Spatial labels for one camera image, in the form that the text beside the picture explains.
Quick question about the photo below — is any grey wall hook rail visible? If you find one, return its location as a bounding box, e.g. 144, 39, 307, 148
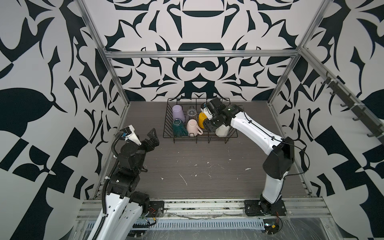
320, 72, 384, 145

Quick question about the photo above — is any lavender plastic cup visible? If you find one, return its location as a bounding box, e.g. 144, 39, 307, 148
172, 105, 186, 123

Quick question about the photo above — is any black wire dish rack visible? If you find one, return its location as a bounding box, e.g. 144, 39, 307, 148
163, 98, 238, 143

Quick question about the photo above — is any clear glass tumbler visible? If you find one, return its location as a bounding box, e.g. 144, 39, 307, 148
186, 108, 198, 122

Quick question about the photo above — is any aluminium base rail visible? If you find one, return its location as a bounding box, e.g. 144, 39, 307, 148
76, 198, 331, 221

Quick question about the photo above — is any dark green mug white inside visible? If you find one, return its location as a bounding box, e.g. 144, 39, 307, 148
172, 119, 188, 137

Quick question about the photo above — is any aluminium frame crossbar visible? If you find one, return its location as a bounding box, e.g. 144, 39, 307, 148
104, 50, 298, 59

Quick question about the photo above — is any cream white mug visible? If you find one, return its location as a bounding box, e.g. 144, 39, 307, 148
215, 125, 231, 138

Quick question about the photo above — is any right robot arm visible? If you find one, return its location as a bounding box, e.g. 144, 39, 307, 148
201, 98, 295, 207

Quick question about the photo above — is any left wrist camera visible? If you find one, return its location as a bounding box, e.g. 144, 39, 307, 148
120, 125, 142, 146

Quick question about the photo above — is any yellow mug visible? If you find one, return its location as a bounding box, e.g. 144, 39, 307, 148
198, 112, 207, 129

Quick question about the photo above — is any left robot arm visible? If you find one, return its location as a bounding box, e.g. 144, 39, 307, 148
88, 125, 160, 240

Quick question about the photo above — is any cream mug pink handle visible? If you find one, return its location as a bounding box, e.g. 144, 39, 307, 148
187, 119, 204, 137

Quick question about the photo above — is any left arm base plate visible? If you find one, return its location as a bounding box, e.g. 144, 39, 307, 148
142, 201, 165, 218

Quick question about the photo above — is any white slotted cable duct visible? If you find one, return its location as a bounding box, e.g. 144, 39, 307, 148
132, 219, 265, 231

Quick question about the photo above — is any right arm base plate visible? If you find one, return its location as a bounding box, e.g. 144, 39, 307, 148
244, 199, 287, 217

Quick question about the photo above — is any green circuit board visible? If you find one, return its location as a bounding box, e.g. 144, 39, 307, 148
263, 219, 283, 236

